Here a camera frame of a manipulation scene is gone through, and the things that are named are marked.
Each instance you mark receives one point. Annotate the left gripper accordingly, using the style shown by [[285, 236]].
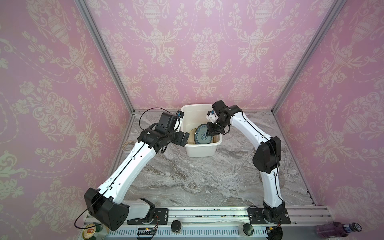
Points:
[[179, 140]]

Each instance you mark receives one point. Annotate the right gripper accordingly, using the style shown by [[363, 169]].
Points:
[[214, 127]]

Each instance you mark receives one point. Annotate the cream plate bamboo pattern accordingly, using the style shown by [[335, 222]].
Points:
[[191, 139]]

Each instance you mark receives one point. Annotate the teal patterned small plate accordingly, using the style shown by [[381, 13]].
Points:
[[201, 137]]

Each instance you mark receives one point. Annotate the clear glass plate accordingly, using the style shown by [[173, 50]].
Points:
[[261, 176]]

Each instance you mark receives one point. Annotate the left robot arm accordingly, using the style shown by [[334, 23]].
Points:
[[105, 203]]

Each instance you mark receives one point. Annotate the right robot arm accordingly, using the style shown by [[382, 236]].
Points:
[[266, 159]]

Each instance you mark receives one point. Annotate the white plastic bin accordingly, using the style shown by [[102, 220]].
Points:
[[196, 115]]

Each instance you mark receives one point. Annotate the left black knob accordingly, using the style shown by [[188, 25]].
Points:
[[176, 226]]

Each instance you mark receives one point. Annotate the black knob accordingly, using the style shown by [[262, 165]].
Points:
[[176, 226], [247, 229]]

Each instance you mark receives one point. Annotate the right black knob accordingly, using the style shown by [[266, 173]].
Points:
[[247, 229]]

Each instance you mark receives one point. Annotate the green can bottle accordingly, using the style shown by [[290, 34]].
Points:
[[93, 232]]

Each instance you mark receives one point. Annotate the purple water bottle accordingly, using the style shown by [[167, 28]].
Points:
[[337, 230]]

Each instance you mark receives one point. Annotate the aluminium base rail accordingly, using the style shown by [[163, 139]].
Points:
[[223, 223]]

